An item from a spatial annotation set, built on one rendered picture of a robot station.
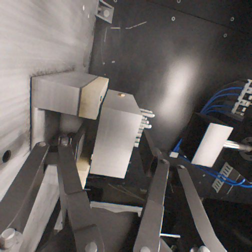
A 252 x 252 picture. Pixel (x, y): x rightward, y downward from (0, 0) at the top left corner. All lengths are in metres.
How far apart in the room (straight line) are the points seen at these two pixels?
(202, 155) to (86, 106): 0.23
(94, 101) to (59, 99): 0.03
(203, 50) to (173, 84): 0.12
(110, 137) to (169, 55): 0.37
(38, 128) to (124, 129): 0.10
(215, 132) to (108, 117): 0.20
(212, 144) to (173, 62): 0.29
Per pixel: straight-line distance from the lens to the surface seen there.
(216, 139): 0.31
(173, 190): 0.17
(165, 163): 0.17
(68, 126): 0.26
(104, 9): 0.49
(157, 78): 0.49
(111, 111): 0.17
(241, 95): 0.56
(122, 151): 0.19
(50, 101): 0.17
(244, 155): 0.41
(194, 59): 0.53
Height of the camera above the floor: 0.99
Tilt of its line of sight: 8 degrees up
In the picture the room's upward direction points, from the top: 102 degrees clockwise
